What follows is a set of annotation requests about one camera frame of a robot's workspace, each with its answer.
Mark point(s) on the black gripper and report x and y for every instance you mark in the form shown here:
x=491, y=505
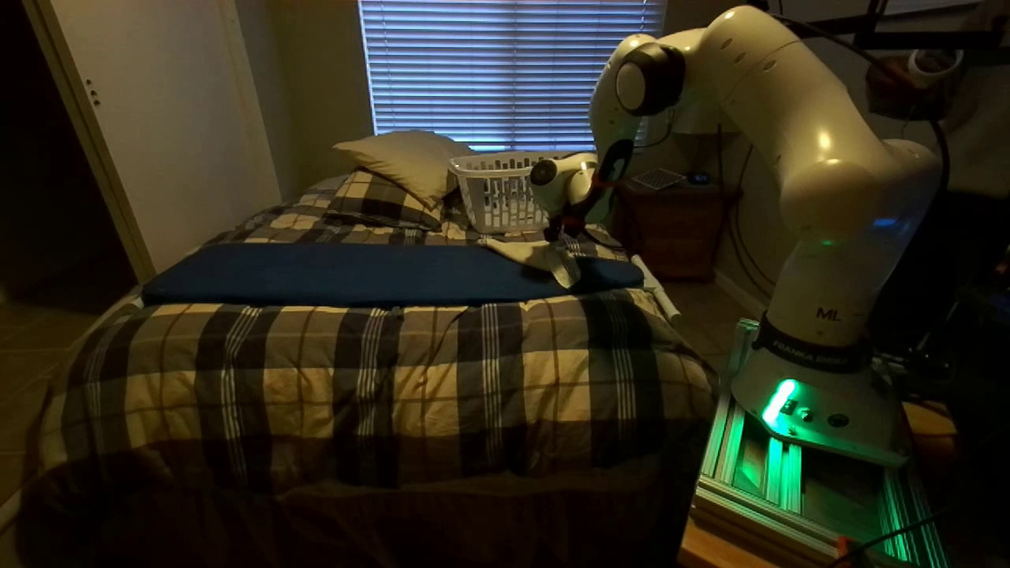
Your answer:
x=571, y=223

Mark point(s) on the white striped cloth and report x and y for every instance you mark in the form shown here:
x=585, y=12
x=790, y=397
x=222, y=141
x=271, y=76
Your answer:
x=538, y=260

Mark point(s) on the aluminium robot base stand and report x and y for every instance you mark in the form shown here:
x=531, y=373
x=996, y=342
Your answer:
x=808, y=485

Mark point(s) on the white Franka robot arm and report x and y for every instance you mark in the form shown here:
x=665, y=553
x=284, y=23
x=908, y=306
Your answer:
x=822, y=160

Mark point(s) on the white laundry basket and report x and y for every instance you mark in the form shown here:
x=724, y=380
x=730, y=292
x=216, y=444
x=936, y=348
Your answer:
x=494, y=194

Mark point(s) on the wooden nightstand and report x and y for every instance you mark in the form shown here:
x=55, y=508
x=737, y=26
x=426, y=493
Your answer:
x=675, y=224

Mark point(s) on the beige pillow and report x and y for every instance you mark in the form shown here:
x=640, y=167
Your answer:
x=411, y=163

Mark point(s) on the window blinds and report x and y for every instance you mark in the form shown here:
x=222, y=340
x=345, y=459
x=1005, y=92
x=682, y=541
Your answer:
x=494, y=68

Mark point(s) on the blue mat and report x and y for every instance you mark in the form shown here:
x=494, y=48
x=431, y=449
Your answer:
x=357, y=272

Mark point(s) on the plaid bed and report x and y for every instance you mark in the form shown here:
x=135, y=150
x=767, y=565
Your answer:
x=369, y=389

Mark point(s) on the white door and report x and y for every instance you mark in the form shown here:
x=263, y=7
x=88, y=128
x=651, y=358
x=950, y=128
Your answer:
x=159, y=128

